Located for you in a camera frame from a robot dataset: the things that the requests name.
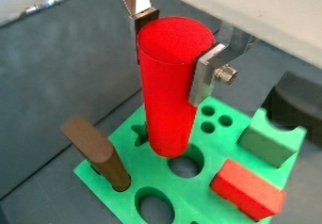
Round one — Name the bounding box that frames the brown rounded peg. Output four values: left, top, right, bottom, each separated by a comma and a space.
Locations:
60, 115, 131, 192

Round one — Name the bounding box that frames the red cylinder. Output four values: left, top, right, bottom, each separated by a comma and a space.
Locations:
137, 17, 214, 157

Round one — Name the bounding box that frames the dark green arch block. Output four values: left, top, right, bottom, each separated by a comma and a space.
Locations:
238, 108, 307, 168

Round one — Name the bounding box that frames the green shape sorter base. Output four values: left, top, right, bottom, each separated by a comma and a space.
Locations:
75, 98, 298, 224

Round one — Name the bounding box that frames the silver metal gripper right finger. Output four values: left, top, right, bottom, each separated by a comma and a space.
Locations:
188, 22, 256, 106

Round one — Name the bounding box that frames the red prism block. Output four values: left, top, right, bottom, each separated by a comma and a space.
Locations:
210, 159, 287, 221

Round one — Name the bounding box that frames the black curved cradle stand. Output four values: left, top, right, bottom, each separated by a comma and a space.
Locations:
262, 72, 322, 148

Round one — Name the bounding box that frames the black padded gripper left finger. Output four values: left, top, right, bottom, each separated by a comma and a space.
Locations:
123, 0, 160, 63

